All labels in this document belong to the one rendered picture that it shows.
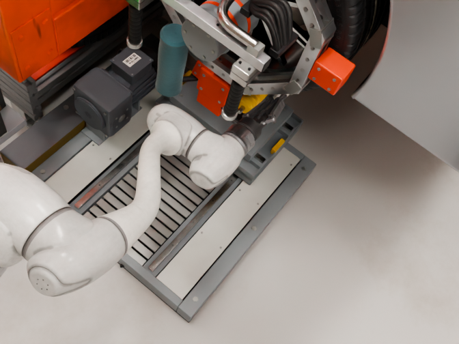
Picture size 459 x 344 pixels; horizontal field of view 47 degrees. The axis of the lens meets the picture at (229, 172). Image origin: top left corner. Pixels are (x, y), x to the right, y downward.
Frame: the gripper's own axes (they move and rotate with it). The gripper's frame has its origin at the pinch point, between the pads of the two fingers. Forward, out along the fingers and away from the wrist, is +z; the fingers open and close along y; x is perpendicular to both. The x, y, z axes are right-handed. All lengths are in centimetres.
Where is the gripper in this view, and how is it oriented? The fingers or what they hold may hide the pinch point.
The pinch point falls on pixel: (282, 93)
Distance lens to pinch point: 166.0
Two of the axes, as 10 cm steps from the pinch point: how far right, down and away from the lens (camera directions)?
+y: 6.8, 1.0, -7.3
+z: 6.0, -6.5, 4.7
